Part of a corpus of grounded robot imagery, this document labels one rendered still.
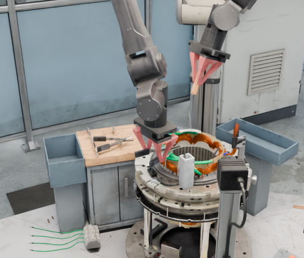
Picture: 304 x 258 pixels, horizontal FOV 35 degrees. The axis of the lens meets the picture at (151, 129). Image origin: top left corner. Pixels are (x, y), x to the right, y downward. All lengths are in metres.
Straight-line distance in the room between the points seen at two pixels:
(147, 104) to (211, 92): 0.70
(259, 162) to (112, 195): 0.48
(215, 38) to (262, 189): 0.63
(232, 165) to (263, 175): 0.85
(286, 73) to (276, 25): 0.44
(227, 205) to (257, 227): 0.85
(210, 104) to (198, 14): 0.34
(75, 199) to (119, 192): 0.14
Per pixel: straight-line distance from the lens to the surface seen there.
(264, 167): 1.62
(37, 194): 3.18
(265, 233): 1.64
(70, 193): 1.54
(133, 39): 1.12
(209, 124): 1.80
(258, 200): 1.68
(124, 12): 1.12
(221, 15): 1.16
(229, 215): 0.83
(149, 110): 1.08
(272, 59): 3.83
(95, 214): 1.57
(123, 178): 1.51
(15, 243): 1.62
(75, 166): 1.46
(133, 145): 1.50
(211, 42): 1.23
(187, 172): 1.22
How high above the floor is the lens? 1.81
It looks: 28 degrees down
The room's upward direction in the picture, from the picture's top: straight up
